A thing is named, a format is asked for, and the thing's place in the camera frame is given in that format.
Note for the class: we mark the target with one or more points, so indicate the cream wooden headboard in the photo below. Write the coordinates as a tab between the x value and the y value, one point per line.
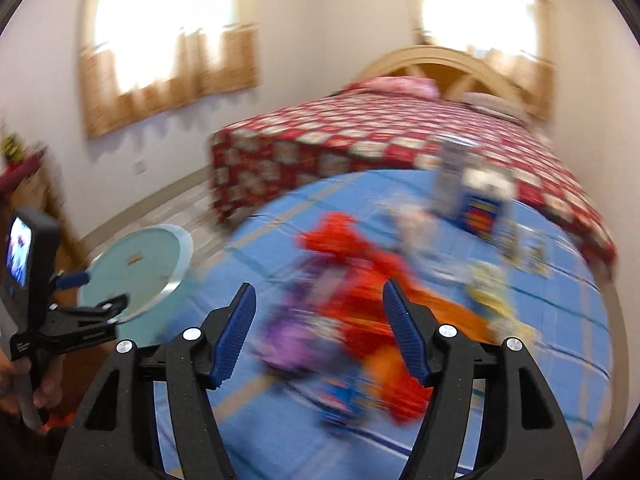
453	71

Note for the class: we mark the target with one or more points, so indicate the green cloth on desk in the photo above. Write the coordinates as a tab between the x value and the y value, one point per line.
12	148

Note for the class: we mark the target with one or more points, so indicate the blue checked tablecloth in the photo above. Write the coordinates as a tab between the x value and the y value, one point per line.
497	411

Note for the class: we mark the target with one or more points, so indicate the blue Look milk carton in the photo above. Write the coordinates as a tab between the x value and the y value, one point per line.
487	191

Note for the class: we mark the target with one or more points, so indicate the brown wooden desk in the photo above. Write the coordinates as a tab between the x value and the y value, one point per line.
37	183

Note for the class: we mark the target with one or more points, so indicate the back window beige curtain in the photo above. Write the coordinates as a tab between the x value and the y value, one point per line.
512	36

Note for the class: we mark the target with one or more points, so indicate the wall power socket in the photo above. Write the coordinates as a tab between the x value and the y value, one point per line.
139	166

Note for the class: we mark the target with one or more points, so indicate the orange blue snack wrapper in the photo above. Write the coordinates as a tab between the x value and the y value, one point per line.
352	388

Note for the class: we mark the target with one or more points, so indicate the striped pillow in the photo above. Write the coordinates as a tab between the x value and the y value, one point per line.
495	106

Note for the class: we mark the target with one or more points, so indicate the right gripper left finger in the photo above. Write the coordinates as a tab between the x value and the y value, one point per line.
116	431

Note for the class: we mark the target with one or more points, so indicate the clear bag with red print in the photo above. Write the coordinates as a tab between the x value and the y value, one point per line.
414	226

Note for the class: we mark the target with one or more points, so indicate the right clear snack packet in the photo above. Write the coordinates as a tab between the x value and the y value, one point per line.
534	252

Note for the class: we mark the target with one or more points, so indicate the red foam fruit net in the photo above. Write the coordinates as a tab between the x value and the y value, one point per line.
357	307

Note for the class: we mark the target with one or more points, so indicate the left window beige curtain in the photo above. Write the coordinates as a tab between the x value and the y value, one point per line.
140	58

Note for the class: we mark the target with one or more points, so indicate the tall white milk carton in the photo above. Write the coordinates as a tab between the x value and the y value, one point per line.
454	154

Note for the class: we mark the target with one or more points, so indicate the red patterned bedspread bed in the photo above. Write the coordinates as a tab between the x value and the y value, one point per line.
259	158

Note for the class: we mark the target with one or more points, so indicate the clear snack packet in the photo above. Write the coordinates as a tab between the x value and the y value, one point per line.
508	242
534	252

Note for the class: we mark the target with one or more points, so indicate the light blue trash bin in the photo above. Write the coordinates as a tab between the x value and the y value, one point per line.
153	266

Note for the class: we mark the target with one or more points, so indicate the long orange snack bag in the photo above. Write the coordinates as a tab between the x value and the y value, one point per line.
447	311

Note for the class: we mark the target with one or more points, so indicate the pink floral pillow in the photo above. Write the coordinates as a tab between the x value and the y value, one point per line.
418	87

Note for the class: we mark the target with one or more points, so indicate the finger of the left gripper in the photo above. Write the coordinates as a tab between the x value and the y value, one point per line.
69	281

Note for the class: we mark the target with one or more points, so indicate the window beige curtain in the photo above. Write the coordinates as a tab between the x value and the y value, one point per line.
140	58
512	36

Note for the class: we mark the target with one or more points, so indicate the purple snack wrapper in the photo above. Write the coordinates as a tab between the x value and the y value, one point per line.
297	338

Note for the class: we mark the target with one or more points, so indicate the left clear snack packet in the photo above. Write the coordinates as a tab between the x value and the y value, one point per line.
508	242

